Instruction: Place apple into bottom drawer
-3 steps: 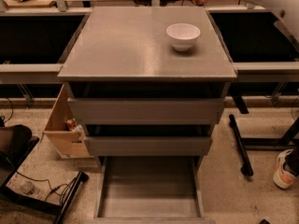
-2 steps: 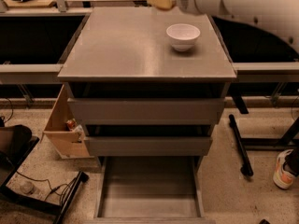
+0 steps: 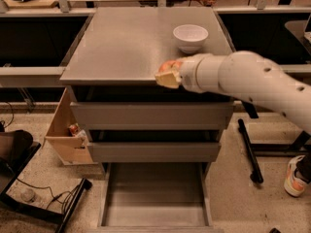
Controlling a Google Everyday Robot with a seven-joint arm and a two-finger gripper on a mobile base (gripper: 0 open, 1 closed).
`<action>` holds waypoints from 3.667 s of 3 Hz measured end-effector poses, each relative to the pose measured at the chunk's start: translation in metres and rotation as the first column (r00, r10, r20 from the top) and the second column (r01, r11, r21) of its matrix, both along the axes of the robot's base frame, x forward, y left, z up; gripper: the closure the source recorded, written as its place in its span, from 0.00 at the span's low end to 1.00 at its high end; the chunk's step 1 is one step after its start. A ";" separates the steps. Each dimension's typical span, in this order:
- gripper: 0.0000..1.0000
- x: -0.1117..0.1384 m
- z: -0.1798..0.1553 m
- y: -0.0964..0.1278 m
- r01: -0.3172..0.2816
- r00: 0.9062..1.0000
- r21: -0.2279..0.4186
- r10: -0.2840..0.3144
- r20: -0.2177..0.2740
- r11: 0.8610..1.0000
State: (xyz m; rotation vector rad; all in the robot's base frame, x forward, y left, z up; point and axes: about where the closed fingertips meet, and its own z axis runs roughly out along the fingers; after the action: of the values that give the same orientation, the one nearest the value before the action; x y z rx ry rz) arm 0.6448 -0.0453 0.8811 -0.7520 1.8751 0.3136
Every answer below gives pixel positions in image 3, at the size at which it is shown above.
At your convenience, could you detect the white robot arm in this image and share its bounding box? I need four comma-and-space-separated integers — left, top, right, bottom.
155, 51, 311, 134

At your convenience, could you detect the grey open bottom drawer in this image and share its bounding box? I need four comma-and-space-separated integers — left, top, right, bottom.
87, 163, 225, 233

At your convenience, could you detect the black cable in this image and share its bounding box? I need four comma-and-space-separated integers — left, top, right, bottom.
0, 158, 81, 212

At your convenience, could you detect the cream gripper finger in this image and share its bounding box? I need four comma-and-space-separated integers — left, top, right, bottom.
155, 70, 182, 88

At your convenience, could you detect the clear plastic bottle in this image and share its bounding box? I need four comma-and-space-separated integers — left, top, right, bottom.
20, 188, 42, 203

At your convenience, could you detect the red apple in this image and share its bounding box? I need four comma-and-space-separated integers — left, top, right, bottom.
158, 60, 182, 72

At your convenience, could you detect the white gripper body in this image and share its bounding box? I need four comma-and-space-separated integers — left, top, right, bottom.
179, 54, 206, 93

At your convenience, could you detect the cardboard box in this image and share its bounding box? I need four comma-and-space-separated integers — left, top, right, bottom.
45, 89, 93, 165

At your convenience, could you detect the grey top drawer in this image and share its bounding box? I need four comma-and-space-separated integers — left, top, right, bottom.
70, 102, 233, 130

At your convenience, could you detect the grey middle drawer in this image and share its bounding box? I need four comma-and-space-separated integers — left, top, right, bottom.
87, 142, 220, 163

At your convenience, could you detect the black table leg frame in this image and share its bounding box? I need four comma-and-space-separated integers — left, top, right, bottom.
237, 99, 311, 184

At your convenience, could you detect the grey drawer cabinet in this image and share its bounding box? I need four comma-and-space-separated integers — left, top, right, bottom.
59, 6, 247, 177

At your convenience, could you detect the red snack packet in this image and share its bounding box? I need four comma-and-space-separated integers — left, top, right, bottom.
68, 123, 81, 136

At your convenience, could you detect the white ceramic bowl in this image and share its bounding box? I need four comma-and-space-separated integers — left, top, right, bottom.
173, 24, 209, 53

